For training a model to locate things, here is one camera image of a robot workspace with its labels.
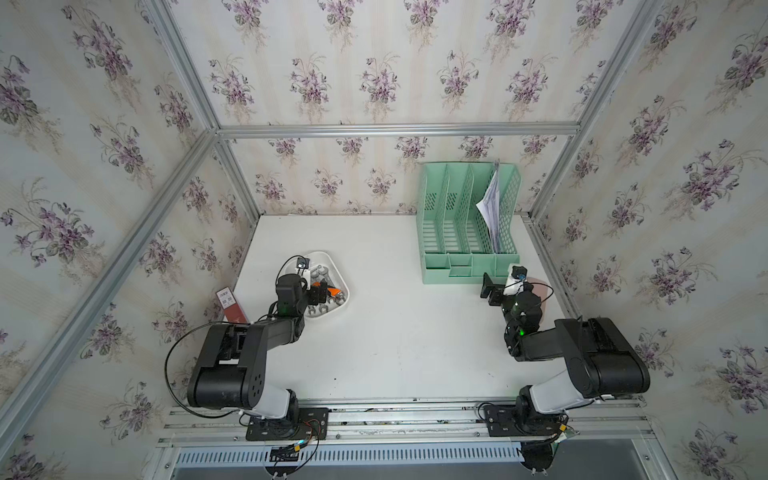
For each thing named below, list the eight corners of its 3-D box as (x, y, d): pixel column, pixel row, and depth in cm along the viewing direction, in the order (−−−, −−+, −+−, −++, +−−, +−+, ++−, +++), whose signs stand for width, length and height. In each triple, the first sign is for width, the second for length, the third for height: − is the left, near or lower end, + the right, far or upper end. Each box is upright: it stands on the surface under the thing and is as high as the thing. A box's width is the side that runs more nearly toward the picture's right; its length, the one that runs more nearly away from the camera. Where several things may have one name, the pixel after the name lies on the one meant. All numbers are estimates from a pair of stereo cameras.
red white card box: (233, 331, 91) (231, 328, 89) (217, 296, 99) (214, 292, 97) (248, 322, 93) (246, 319, 91) (231, 288, 101) (228, 285, 99)
